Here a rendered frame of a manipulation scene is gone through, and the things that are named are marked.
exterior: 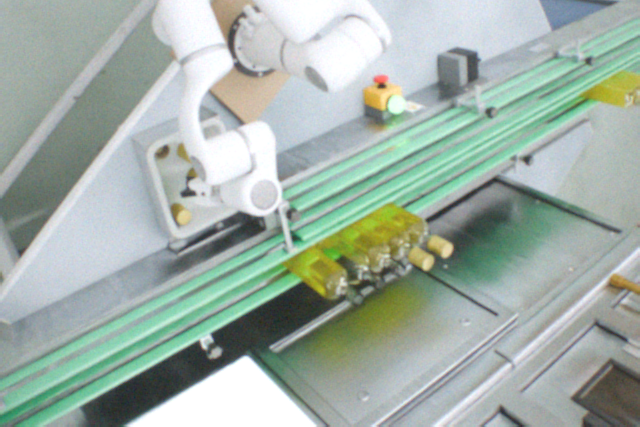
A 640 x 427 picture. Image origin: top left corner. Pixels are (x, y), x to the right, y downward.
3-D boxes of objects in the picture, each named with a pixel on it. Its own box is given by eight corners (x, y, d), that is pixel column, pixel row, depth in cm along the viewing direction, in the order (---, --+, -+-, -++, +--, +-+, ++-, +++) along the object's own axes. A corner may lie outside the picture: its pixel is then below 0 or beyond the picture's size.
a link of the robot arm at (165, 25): (273, 25, 101) (247, 51, 115) (226, -86, 100) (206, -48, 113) (184, 54, 95) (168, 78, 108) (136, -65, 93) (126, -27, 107)
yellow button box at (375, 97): (364, 113, 158) (383, 120, 152) (361, 86, 154) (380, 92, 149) (384, 104, 161) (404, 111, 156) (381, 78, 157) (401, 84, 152)
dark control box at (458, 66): (438, 80, 171) (460, 87, 164) (436, 53, 167) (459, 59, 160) (457, 71, 174) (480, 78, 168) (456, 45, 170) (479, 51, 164)
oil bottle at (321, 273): (277, 262, 140) (334, 306, 124) (272, 242, 137) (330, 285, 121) (297, 251, 142) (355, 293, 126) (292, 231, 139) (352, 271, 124)
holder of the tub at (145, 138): (165, 245, 135) (180, 260, 130) (129, 135, 122) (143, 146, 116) (230, 213, 143) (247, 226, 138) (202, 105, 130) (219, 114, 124)
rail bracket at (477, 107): (449, 107, 158) (489, 121, 148) (448, 81, 154) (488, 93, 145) (460, 102, 160) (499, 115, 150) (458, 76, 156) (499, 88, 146)
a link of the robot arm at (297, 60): (268, 50, 114) (318, 65, 102) (316, 9, 117) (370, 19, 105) (291, 89, 120) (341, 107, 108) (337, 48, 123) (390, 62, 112)
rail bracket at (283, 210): (267, 240, 135) (299, 264, 126) (251, 173, 127) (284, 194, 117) (278, 234, 136) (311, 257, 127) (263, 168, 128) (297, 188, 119)
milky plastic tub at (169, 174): (159, 227, 132) (175, 243, 126) (129, 136, 121) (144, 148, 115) (226, 195, 140) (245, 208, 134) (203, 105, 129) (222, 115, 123)
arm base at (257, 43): (214, 30, 123) (252, 40, 111) (256, -11, 125) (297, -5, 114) (255, 82, 133) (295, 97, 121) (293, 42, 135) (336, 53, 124)
